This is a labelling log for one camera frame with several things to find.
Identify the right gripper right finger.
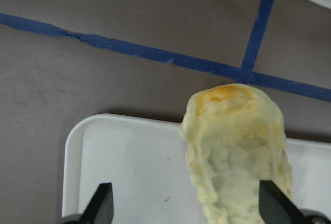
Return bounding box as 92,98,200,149
259,180,330,224

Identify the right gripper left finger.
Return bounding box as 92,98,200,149
62,183,114,224

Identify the white rectangular tray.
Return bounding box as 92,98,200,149
62,114,330,223

